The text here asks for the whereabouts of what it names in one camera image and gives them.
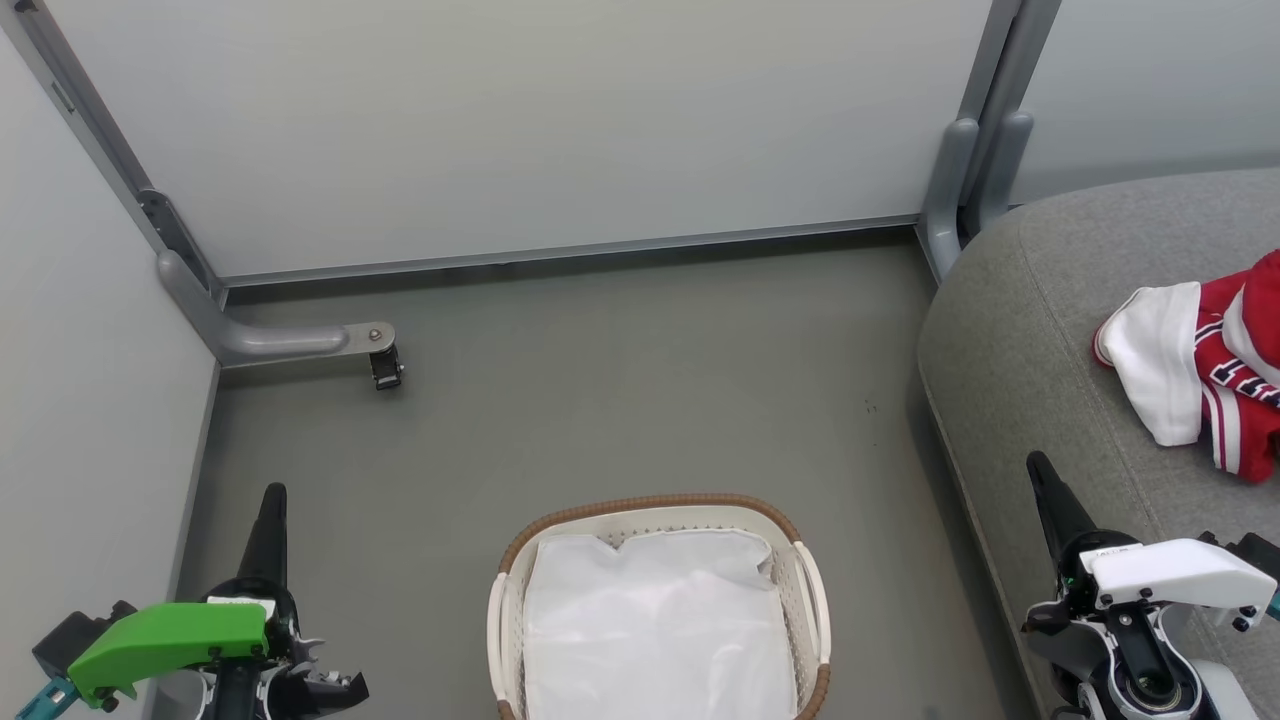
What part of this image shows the red and white jersey garment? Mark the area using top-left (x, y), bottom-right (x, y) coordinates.
top-left (1091, 249), bottom-right (1280, 487)

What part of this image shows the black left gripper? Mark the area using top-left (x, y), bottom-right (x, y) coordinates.
top-left (205, 483), bottom-right (370, 720)

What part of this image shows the grey partition leg with caster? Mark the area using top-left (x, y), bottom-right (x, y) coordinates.
top-left (0, 0), bottom-right (399, 370)

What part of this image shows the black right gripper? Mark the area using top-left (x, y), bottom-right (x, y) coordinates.
top-left (1021, 451), bottom-right (1203, 720)

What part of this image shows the grey partition bottom rail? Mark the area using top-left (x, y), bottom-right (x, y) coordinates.
top-left (218, 214), bottom-right (922, 292)

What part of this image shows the grey fabric sofa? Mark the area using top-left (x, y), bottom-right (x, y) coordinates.
top-left (916, 167), bottom-right (1280, 720)

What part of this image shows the grey forked partition leg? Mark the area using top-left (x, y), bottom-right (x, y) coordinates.
top-left (917, 0), bottom-right (1063, 285)

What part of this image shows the white cloth basket liner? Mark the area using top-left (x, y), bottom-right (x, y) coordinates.
top-left (521, 527), bottom-right (800, 720)

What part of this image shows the white laundry basket brown rim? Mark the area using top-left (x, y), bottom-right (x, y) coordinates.
top-left (487, 493), bottom-right (833, 720)

